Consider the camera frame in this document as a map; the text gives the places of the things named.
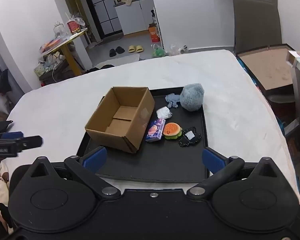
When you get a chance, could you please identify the flat open cardboard box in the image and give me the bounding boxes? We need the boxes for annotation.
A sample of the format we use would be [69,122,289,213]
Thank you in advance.
[235,44,300,98]

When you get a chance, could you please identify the white side table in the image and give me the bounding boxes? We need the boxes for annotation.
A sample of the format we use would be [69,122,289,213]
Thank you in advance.
[286,51,300,128]

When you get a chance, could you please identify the yellow-legged table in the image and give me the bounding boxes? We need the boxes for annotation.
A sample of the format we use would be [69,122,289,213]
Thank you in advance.
[40,27,88,77]

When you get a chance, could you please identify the green plastic bag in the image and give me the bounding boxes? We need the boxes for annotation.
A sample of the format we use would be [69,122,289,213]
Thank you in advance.
[151,44,167,58]

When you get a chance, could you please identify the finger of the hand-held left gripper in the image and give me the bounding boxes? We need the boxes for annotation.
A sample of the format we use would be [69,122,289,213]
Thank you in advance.
[0,135,43,158]
[0,131,24,140]

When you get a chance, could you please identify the white crumpled cloth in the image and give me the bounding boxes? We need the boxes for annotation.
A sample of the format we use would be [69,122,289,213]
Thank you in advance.
[156,106,172,120]

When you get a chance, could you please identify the orange cardboard box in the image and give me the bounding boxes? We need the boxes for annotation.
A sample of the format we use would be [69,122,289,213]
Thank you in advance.
[148,24,161,43]

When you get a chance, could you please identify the hamburger plush toy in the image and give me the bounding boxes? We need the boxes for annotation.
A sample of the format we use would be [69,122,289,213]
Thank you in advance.
[163,122,183,140]

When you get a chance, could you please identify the clear plastic bag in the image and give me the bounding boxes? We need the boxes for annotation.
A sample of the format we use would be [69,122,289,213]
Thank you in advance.
[170,44,190,55]

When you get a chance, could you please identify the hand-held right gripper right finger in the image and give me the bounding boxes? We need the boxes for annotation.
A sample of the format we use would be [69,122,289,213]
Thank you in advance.
[186,147,280,200]

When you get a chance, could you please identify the white cabinet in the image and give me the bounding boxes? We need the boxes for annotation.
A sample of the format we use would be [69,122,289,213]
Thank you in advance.
[114,0,155,35]

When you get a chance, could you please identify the black bag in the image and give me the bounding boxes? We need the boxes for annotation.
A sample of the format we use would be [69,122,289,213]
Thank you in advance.
[0,69,12,93]

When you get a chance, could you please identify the orange packet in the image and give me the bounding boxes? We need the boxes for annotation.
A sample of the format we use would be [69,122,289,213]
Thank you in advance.
[40,39,63,53]

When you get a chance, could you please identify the purple tissue packet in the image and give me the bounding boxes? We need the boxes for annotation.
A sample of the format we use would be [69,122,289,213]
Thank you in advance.
[145,119,166,143]

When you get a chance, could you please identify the grey fluffy plush toy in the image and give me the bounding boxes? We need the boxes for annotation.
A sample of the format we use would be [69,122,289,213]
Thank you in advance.
[179,83,205,112]

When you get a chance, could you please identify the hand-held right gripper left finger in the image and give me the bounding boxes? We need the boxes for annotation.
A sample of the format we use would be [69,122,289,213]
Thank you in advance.
[27,146,122,199]

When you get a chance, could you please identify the glass jar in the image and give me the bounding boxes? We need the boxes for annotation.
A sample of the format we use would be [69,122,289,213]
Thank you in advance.
[53,22,65,39]

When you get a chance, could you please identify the black framed glass door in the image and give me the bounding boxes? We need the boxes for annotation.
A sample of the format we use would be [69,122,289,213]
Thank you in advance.
[86,0,123,37]

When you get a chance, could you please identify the red box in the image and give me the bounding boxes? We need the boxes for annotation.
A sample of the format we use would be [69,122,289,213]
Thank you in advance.
[66,20,81,35]

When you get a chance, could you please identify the brown cardboard box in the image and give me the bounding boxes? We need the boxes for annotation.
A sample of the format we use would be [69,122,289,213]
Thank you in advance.
[84,86,155,154]

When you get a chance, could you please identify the blue-grey knit cloth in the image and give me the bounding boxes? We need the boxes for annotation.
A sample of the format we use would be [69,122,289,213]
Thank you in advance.
[165,93,182,109]

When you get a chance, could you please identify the black plastic tray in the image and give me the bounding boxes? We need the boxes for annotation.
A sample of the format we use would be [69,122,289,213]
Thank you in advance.
[76,86,210,183]

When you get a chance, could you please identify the black pouch with white label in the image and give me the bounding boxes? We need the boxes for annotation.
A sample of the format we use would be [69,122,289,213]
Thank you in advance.
[178,127,202,147]

